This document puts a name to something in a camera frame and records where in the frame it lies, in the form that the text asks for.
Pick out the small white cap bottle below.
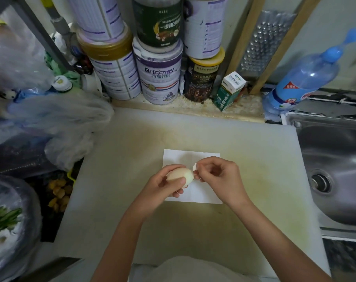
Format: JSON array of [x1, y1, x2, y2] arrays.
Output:
[[50, 74, 82, 94]]

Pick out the white tape roll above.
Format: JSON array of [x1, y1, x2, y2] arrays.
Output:
[[80, 72, 104, 96]]

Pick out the grey metal shelf rack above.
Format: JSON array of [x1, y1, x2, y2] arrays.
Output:
[[0, 0, 76, 72]]

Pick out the white paper sheet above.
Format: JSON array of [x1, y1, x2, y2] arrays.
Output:
[[162, 149, 223, 205]]

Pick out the person's white shirt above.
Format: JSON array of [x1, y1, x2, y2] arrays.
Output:
[[128, 256, 280, 282]]

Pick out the white purple tin gold lid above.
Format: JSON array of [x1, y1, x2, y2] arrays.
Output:
[[182, 0, 230, 60], [76, 22, 142, 101], [65, 0, 125, 42]]

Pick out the steel sink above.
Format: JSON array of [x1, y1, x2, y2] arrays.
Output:
[[283, 110, 356, 241]]

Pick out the white plastic cutting board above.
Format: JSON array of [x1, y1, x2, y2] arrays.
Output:
[[53, 107, 331, 279]]

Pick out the dark tin yellow lid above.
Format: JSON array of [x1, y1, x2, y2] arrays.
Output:
[[183, 47, 225, 103]]

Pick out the metal grater wooden frame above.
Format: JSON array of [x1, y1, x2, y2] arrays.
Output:
[[225, 0, 324, 96]]

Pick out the person's left forearm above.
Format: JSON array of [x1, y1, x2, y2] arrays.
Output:
[[89, 207, 155, 282]]

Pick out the white tin purple band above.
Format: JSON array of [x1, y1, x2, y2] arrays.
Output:
[[132, 36, 184, 105]]

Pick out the blue plastic bottle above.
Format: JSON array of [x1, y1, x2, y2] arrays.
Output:
[[262, 27, 356, 116]]

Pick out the clear bag with greens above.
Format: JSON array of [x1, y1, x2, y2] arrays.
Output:
[[0, 173, 43, 282]]

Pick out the person's right hand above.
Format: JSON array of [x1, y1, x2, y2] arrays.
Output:
[[193, 156, 252, 212]]

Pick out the person's right forearm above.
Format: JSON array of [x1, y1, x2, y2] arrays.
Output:
[[232, 199, 333, 282]]

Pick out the pile of yellow dried fruits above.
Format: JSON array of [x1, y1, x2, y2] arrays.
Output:
[[47, 178, 73, 213]]

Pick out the clear plastic bag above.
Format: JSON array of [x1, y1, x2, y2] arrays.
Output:
[[0, 8, 56, 93]]

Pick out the green label jar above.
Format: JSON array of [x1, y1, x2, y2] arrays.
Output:
[[131, 0, 184, 53]]

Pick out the person's left hand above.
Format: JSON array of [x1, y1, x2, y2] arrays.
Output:
[[131, 164, 188, 221]]

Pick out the crumpled translucent plastic bag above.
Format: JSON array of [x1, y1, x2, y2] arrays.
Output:
[[7, 90, 114, 171]]

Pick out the grey metal pipe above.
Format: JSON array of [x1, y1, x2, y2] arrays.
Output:
[[38, 0, 78, 65]]

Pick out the small panda toy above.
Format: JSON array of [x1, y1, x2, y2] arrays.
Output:
[[0, 88, 18, 101]]

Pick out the green white small carton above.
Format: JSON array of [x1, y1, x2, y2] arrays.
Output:
[[212, 71, 247, 112]]

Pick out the beige egg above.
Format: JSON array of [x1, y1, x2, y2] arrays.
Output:
[[166, 167, 195, 189]]

